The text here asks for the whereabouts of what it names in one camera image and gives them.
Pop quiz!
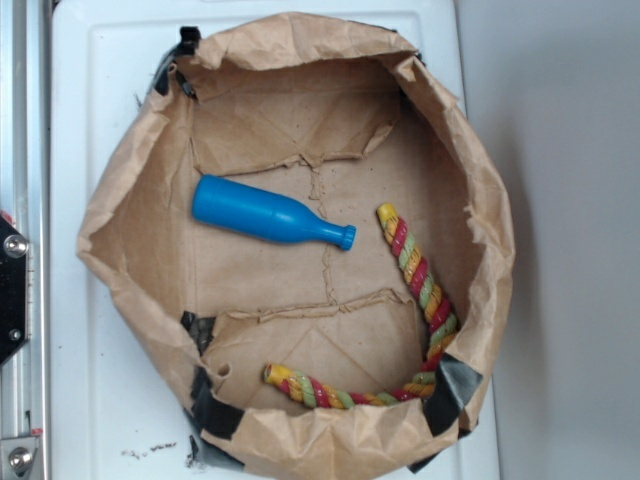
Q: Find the blue plastic bottle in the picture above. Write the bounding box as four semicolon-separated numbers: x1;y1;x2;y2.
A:
191;175;357;251

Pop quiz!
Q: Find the brown paper bag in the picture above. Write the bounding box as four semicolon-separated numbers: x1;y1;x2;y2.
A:
77;13;515;479

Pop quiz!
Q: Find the aluminium frame rail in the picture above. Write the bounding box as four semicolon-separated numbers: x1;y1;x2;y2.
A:
1;1;50;479

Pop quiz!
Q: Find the multicolored twisted rope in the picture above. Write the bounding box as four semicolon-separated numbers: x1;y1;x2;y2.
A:
263;202;460;411

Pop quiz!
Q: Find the white plastic tray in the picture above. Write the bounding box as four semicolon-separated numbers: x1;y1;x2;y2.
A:
48;0;502;480

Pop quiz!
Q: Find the black metal bracket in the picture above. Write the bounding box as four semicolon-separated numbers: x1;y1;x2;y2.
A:
0;210;29;367

